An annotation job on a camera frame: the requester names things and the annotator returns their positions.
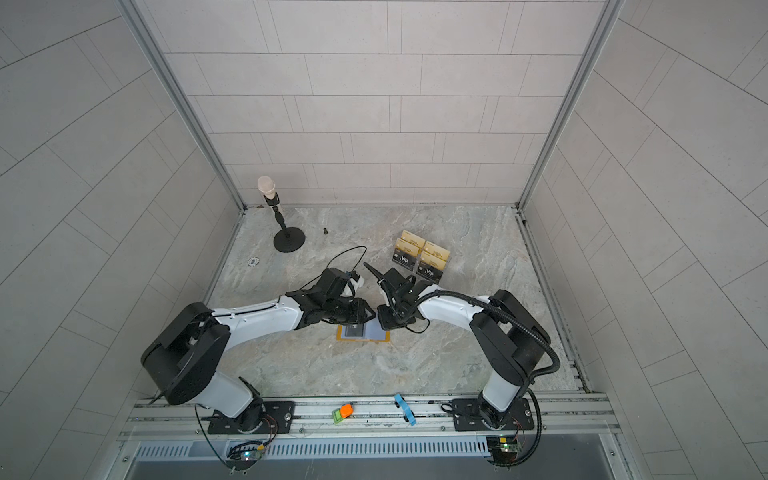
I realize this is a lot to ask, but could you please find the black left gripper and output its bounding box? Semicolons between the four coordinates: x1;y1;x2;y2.
322;297;378;325

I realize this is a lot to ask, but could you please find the black VIP card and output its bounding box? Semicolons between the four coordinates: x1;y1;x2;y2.
392;249;418;271
342;324;365;339
416;262;443;284

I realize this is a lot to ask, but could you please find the yellow leather card holder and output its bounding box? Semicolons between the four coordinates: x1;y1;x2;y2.
336;318;390;343

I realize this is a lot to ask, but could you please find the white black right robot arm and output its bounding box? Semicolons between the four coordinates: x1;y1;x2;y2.
364;263;561;429

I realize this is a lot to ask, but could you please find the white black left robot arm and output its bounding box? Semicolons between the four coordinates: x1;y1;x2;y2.
140;268;375;421

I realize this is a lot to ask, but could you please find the clear acrylic card display stand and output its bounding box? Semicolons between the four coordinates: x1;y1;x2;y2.
392;230;451;284

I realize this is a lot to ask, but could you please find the gold VIP card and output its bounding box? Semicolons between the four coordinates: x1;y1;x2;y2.
395;238;422;257
420;251;446;271
424;241;450;262
400;230;426;248

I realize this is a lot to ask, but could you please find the black microphone stand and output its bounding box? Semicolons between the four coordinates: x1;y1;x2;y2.
257;176;306;253

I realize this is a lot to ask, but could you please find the green orange connector block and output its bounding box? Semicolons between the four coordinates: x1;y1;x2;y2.
332;403;354;424

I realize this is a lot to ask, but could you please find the left green circuit board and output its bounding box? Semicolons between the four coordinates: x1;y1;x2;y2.
226;441;266;471

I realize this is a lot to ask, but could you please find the green circuit board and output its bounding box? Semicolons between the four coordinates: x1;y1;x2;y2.
486;436;522;466
226;441;266;471

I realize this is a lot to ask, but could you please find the right green circuit board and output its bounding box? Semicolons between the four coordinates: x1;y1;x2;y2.
486;436;522;466

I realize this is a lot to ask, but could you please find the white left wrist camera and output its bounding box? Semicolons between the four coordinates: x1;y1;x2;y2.
349;271;364;289

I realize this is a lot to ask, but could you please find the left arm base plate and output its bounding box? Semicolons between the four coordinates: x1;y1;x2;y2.
206;401;296;435

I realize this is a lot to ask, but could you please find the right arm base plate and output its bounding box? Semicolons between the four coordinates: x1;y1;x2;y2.
441;397;535;432

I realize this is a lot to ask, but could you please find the aluminium front rail frame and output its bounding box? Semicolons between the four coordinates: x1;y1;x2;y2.
117;392;620;466

